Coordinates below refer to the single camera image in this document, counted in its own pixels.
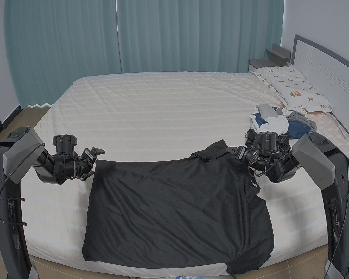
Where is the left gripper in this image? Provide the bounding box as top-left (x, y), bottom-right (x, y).
top-left (77, 147), bottom-right (106, 171)

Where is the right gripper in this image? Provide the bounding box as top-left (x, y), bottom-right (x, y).
top-left (225, 146), bottom-right (255, 167)

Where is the blue-green curtain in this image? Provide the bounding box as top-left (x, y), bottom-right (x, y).
top-left (116, 0), bottom-right (284, 74)
top-left (4, 0), bottom-right (123, 109)

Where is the grey bedside table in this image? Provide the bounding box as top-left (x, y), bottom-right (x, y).
top-left (248, 43), bottom-right (293, 74)

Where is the bed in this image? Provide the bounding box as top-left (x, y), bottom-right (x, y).
top-left (17, 34), bottom-right (349, 276)

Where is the pile of clothes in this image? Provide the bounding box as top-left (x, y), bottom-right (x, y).
top-left (244, 104), bottom-right (318, 159)

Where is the black T-shirt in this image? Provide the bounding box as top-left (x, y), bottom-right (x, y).
top-left (82, 139), bottom-right (275, 275)

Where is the white printed pillow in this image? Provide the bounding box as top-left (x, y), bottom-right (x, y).
top-left (249, 66), bottom-right (335, 113)

